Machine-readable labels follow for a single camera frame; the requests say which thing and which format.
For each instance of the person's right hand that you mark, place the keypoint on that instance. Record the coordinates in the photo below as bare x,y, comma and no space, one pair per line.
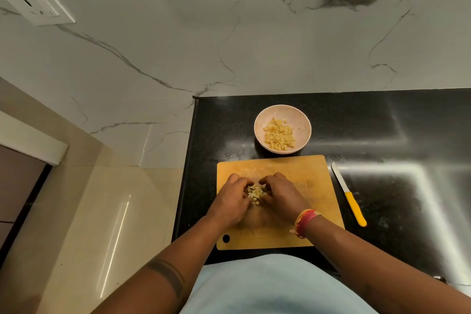
283,198

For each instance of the person's left hand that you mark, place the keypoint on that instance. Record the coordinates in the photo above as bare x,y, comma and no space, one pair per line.
230,201

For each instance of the pink speckled bowl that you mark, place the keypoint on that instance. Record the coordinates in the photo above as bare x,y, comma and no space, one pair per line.
298,118

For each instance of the person's right forearm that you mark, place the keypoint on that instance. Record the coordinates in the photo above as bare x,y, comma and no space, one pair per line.
386,269

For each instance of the person's left forearm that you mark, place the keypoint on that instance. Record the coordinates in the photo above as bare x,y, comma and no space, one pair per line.
158,273

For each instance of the wooden cutting board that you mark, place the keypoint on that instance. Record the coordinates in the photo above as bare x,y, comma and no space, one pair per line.
320,181

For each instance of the wide white switch socket plate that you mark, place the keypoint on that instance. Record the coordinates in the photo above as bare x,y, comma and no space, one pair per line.
38,4

